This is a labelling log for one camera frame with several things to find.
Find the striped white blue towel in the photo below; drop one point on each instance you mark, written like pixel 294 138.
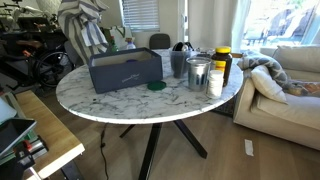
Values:
pixel 79 20

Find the navy blue cardboard box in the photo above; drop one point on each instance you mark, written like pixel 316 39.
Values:
pixel 123 69

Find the green round lid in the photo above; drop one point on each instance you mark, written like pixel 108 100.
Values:
pixel 156 85

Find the metal tin can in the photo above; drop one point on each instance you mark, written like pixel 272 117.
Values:
pixel 198 68

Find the dark grey chair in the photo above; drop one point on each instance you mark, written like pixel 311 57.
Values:
pixel 159 41

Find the small white plastic bottle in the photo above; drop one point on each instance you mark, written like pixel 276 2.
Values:
pixel 130 44

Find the white pill bottle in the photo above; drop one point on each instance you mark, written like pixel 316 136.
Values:
pixel 215 84

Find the green glass bottle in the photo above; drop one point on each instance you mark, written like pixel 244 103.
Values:
pixel 113 45

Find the amber jar yellow lid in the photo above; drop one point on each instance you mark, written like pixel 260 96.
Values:
pixel 223 60

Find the white curtain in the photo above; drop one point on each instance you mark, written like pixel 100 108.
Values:
pixel 214 23

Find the patterned grey cushion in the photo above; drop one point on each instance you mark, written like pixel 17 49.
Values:
pixel 252 59

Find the paper scrap on floor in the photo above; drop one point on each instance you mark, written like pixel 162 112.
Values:
pixel 249 147

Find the white cushion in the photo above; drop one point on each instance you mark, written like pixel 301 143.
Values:
pixel 268 87

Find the light wooden bench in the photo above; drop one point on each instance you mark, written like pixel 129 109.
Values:
pixel 63 145

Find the black wheelchair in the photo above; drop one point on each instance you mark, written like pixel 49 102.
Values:
pixel 34 53

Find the cream sofa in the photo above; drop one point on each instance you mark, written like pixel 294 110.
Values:
pixel 298 119

